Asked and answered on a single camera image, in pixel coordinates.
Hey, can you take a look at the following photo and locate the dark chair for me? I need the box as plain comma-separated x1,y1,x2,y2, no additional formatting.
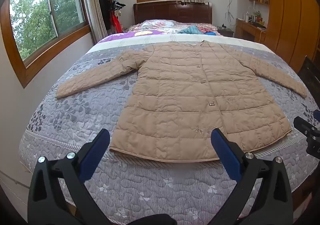
297,55,320,93

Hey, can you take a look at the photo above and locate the grey floral quilted bedspread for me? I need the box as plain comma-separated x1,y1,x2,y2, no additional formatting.
19,28,320,223

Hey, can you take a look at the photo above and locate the large wooden framed window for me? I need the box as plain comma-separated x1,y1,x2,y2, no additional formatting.
0,0,92,89

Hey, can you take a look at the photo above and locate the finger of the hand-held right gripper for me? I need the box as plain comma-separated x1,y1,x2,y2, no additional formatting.
293,116,317,138

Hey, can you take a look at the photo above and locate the dark wooden nightstand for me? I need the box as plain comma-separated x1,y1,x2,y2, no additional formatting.
217,25,235,38

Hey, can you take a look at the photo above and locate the wooden coat rack with clothes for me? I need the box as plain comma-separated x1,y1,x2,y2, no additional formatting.
99,0,127,34

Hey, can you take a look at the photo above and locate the pink floral pillow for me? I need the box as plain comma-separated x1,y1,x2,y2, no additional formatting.
127,19,218,34

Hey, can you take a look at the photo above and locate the beige quilted jacket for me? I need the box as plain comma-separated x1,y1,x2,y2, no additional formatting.
55,40,308,163

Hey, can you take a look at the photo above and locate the dark wooden headboard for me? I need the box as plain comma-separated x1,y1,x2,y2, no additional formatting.
133,0,213,25

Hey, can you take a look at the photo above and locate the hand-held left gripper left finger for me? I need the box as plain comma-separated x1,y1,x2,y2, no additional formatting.
27,129,112,225

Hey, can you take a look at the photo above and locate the plain beige curtain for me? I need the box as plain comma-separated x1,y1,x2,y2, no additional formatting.
84,0,108,43

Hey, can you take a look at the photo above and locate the wooden wardrobe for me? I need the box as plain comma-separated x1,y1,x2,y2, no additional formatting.
236,0,320,73

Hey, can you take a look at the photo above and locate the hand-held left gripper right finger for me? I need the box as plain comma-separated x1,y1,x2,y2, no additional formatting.
211,128,293,225

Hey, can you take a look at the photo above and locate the blue clothing pile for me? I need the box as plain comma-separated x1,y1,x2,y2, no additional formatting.
177,25,218,37

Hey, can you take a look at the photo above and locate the wooden desk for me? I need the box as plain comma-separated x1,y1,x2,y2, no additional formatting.
235,18,268,43

